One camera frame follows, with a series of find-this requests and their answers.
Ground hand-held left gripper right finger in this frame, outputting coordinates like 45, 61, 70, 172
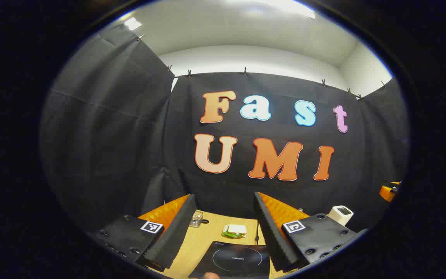
253, 192, 369, 273

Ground small ceiling light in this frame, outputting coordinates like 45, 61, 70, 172
124, 17, 142, 31

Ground black induction cooktop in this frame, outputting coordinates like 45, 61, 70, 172
189, 241, 272, 279

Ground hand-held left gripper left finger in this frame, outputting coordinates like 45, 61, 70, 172
91, 194, 197, 273

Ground black backdrop cloth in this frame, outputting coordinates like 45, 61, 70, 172
40, 24, 409, 233

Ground small metal wire rack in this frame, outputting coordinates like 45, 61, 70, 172
189, 211, 204, 228

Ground sandwich in clear wrap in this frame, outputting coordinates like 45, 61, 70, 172
222, 224, 247, 239

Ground white toaster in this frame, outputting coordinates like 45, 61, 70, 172
328, 205, 354, 226

